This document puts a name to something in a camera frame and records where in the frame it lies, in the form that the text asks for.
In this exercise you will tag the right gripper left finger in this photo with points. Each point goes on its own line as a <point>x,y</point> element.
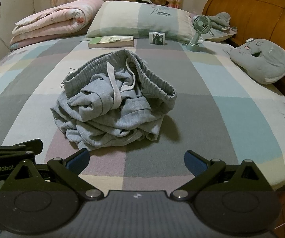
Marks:
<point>66,171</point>

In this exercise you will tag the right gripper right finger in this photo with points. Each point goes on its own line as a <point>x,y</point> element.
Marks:
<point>204,171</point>

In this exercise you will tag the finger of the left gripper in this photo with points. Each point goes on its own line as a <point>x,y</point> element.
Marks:
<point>30,148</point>

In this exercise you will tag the grey sweatpants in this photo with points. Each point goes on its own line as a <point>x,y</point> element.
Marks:
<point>111,101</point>

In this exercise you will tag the grey plush cushion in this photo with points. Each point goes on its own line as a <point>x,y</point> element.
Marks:
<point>261,59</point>

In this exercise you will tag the green paperback book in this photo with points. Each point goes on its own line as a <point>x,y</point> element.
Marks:
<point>109,42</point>

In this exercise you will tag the folded pink quilt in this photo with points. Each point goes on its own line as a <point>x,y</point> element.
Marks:
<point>70,19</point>

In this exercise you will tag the white earbuds case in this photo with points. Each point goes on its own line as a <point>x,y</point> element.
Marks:
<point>126,38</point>

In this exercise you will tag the green white tissue pack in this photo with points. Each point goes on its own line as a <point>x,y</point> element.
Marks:
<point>156,38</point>

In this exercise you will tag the green handheld fan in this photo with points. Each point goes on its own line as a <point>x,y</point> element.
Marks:
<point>201,25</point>

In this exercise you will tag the grey plush toy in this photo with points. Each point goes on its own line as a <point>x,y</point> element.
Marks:
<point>220,21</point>

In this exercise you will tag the patchwork pillow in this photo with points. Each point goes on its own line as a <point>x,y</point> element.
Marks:
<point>122,18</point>

